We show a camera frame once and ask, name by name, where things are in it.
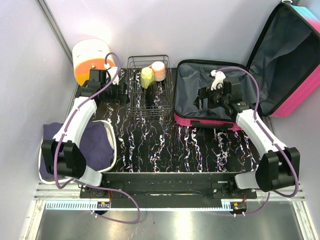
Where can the black wire basket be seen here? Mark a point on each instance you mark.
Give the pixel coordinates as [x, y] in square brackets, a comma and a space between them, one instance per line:
[163, 103]

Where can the black marble pattern mat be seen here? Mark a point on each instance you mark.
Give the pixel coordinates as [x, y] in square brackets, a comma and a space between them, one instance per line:
[159, 144]

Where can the black object in basket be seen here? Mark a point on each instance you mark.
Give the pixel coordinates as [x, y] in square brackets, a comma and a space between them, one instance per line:
[150, 93]

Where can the pink teal cartoon suitcase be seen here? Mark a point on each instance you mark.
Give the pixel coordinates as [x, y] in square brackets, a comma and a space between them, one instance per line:
[282, 71]

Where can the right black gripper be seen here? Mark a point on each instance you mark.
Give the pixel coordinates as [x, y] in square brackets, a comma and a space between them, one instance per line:
[205, 92]

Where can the white rectangular tray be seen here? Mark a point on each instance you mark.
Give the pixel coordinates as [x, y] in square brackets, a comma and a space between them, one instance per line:
[111, 140]

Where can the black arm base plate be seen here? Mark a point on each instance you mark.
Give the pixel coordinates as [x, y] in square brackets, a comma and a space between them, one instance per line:
[213, 185]

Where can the pink ribbed cup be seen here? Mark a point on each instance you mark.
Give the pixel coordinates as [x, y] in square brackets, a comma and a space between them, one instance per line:
[159, 70]

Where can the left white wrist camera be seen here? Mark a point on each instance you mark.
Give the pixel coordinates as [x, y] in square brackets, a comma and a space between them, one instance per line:
[113, 72]

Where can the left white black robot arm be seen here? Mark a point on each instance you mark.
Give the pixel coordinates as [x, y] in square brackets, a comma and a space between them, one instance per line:
[61, 153]

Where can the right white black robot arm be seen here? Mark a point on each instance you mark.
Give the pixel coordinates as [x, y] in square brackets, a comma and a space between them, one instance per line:
[279, 164]

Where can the yellow faceted cup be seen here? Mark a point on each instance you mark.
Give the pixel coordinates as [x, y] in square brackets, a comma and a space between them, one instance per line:
[146, 77]

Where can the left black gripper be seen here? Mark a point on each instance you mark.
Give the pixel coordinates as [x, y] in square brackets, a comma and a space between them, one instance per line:
[119, 98]

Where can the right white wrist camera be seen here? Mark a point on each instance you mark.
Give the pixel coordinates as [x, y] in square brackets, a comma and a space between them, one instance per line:
[218, 78]

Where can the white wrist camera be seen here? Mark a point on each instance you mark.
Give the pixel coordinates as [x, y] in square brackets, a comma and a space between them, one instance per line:
[218, 78]
[113, 72]

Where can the purple garment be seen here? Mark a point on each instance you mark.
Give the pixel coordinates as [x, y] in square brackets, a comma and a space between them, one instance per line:
[97, 147]

